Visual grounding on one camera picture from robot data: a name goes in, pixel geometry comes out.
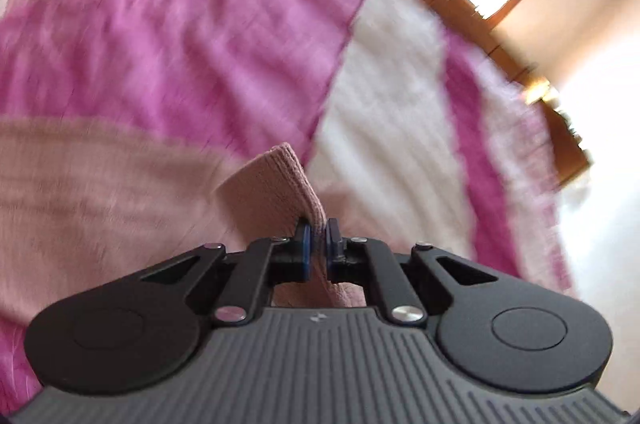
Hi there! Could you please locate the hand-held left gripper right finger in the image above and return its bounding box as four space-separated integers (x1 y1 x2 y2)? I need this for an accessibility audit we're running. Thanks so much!
325 217 501 327

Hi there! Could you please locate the pink striped bedspread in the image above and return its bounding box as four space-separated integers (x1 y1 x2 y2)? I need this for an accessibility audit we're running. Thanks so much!
0 0 576 410

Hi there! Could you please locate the pink knit sweater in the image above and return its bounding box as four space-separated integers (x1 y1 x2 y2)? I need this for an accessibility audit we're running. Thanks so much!
0 117 381 345

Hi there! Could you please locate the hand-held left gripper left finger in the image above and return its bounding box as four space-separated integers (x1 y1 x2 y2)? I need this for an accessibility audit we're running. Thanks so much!
140 217 313 327

